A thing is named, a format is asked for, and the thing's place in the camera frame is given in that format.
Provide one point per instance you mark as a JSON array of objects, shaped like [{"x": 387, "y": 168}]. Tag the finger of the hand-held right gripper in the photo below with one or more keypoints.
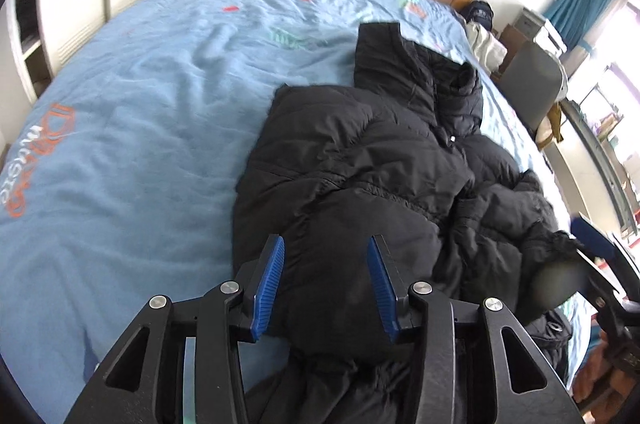
[
  {"x": 594, "y": 235},
  {"x": 597, "y": 276}
]

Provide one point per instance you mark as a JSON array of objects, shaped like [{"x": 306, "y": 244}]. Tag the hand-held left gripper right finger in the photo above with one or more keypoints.
[{"x": 382, "y": 294}]

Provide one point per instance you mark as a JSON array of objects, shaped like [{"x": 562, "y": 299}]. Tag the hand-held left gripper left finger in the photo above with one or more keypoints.
[{"x": 267, "y": 289}]

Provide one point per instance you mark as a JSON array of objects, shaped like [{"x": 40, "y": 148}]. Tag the black puffer jacket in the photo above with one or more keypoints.
[{"x": 360, "y": 164}]

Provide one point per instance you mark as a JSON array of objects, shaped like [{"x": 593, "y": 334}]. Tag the cluttered desk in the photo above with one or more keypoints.
[{"x": 590, "y": 164}]

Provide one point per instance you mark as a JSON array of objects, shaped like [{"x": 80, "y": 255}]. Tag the window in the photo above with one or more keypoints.
[{"x": 615, "y": 79}]

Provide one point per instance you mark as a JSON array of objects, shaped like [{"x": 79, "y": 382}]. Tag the grey chair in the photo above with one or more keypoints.
[{"x": 534, "y": 85}]

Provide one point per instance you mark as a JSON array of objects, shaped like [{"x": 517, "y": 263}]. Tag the blue printed bed sheet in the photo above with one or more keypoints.
[{"x": 150, "y": 129}]

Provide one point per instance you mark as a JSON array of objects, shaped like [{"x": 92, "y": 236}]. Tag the white printer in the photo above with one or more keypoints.
[{"x": 552, "y": 37}]

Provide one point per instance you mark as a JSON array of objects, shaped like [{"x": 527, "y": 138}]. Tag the white cloth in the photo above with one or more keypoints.
[{"x": 485, "y": 47}]

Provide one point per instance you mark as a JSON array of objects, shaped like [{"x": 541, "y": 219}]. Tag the grey metal box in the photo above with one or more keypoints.
[{"x": 530, "y": 23}]

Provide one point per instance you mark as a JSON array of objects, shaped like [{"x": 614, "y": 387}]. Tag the teal curtain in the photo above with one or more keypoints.
[{"x": 575, "y": 4}]

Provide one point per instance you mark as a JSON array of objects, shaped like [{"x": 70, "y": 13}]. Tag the dark blue cap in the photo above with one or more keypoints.
[{"x": 479, "y": 13}]

